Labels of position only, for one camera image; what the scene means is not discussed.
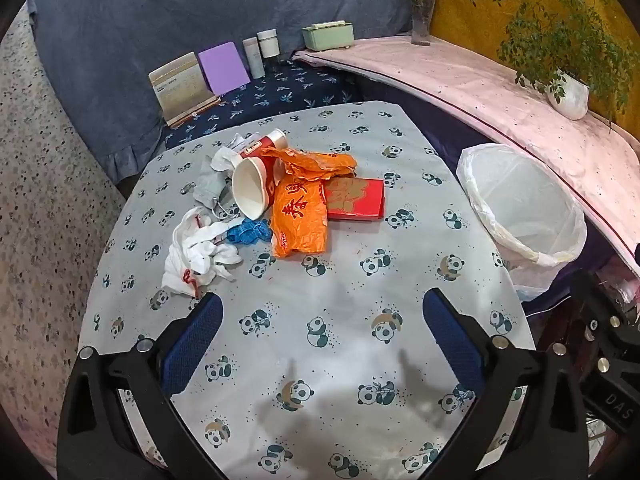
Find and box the pink padded sheet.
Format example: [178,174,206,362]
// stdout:
[291,35,640,281]

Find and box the bin with white liner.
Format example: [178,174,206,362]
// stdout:
[456,143,588,303]

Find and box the yellow cloth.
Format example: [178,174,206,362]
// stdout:
[430,0,640,133]

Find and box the crumpled blue plastic cover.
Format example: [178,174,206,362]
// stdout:
[226,219,272,246]

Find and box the green tissue box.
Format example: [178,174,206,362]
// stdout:
[301,19,355,52]

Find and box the grey cloth pouch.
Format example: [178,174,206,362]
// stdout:
[192,157,236,211]

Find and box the navy printed cloth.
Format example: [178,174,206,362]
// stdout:
[162,60,361,151]

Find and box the panda printed tablecloth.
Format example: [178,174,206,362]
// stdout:
[77,101,538,480]

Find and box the orange plastic bag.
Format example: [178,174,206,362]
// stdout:
[260,147,358,260]

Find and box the brown wooden stool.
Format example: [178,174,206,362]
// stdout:
[535,305,596,361]

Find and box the red and white paper cup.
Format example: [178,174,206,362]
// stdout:
[231,129,287,221]

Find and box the white jar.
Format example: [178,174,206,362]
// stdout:
[257,29,280,59]

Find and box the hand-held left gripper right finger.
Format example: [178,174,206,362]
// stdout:
[422,287,591,480]

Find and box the purple card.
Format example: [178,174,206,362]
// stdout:
[197,41,251,97]

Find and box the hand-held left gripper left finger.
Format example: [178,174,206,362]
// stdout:
[57,292,226,480]

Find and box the green plant in white pot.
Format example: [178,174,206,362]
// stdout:
[470,0,636,133]

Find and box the glass vase with pink flowers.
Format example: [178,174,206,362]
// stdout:
[390,0,446,47]

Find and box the beige open box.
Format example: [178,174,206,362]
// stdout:
[148,52,221,128]

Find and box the blue-grey cloth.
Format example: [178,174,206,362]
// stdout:
[27,0,438,186]

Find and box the red flat box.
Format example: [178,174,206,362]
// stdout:
[322,176,386,222]

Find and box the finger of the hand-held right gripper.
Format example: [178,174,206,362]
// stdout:
[570,269,632,361]

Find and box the crumpled white tissue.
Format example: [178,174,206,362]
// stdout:
[210,132,261,171]

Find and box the white plastic bag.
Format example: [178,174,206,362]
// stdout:
[161,206,244,297]

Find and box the white tube bottle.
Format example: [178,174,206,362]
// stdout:
[242,37,264,80]

